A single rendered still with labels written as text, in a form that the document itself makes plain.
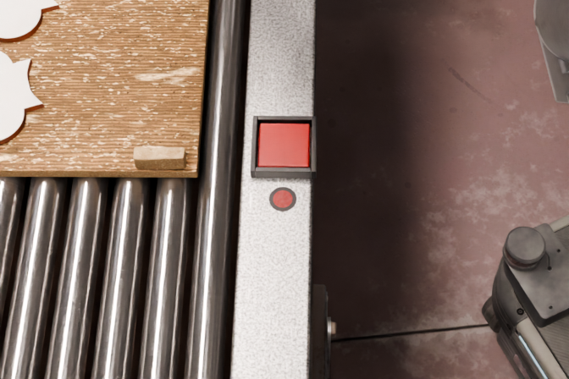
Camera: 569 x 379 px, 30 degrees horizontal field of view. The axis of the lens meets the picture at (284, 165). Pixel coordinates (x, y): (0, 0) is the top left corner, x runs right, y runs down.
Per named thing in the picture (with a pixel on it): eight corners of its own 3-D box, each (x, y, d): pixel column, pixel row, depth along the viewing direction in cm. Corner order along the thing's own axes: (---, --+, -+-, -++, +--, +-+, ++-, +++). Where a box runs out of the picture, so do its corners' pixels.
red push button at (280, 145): (310, 129, 127) (310, 123, 125) (309, 173, 124) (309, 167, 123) (260, 128, 127) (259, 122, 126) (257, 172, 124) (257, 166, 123)
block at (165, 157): (187, 157, 123) (185, 145, 120) (186, 171, 122) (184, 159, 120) (136, 157, 123) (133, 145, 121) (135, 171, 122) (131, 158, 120)
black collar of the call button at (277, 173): (317, 123, 127) (317, 115, 126) (316, 178, 123) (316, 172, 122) (253, 123, 127) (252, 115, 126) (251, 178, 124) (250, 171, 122)
